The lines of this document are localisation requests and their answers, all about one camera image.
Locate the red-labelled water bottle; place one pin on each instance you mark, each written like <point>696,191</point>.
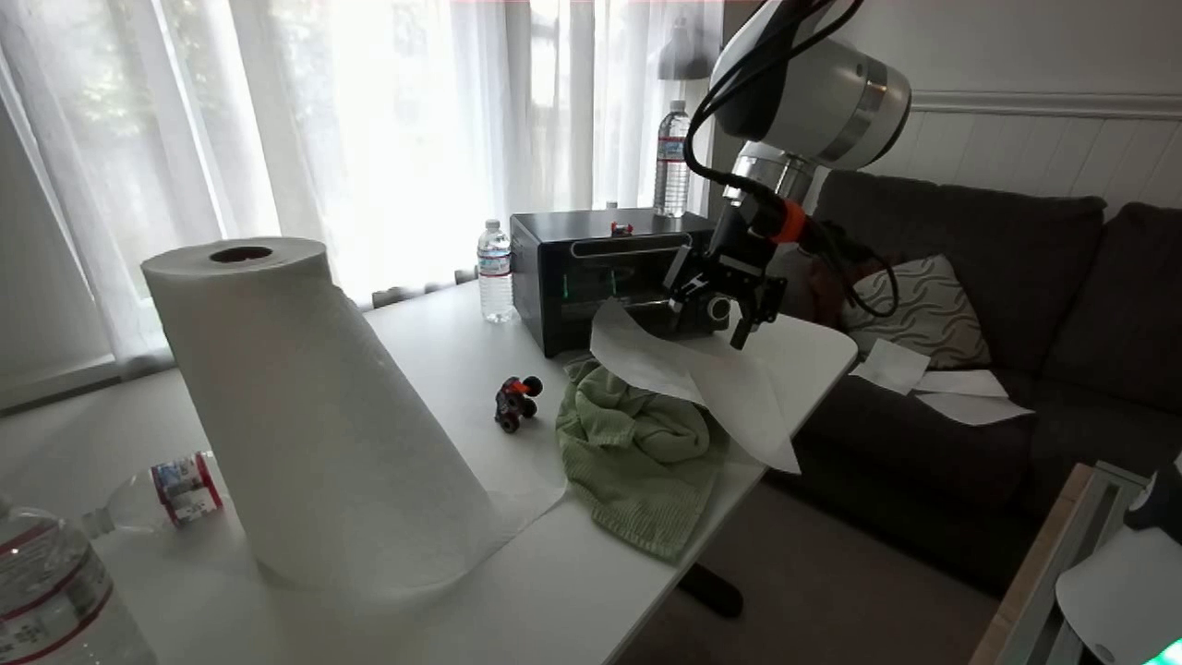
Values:
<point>59,603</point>

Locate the small red-white labelled container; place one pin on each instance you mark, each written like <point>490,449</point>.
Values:
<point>185,491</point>

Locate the black floor lamp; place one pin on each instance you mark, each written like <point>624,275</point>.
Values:
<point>684,56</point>

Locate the dark grey couch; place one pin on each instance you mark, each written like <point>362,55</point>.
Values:
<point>963,481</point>

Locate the black table leg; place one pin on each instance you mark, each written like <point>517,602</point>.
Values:
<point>711,593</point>

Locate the white paper towel sheet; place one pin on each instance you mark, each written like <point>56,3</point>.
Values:
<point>762,384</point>

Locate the green cloth towel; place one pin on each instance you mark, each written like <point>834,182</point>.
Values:
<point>632,481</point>

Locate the white paper towel roll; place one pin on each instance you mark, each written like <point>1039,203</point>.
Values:
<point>307,430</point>

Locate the dark red cushion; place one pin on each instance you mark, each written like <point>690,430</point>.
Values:
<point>819,289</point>

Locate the black toaster oven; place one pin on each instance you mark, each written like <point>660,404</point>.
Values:
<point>568,286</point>

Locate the red and black toy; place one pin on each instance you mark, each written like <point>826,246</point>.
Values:
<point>516,404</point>

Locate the large white paper sheet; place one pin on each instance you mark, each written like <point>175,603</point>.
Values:
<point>980,401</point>

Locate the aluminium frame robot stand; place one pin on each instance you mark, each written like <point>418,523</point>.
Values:
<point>1048,577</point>

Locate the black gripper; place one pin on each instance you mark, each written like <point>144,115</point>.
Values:
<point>745,265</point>

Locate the tall clear water bottle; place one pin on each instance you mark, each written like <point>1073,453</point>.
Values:
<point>669,159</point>

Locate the white sheer curtain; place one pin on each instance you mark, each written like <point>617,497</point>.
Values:
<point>371,150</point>

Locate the small clear water bottle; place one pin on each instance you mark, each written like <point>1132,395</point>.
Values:
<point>491,278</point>

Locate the beige patterned pillow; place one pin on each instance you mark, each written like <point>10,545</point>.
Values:
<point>927,315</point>

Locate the small white paper sheet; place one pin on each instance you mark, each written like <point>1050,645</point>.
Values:
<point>892,366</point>

